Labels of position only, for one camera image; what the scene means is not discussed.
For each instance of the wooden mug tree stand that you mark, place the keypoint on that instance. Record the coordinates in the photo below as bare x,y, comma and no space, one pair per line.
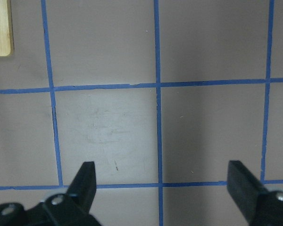
6,33

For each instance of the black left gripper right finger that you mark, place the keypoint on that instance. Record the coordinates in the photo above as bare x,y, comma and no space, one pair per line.
244,188

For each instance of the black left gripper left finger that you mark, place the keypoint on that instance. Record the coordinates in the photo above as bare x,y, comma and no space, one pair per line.
83,187

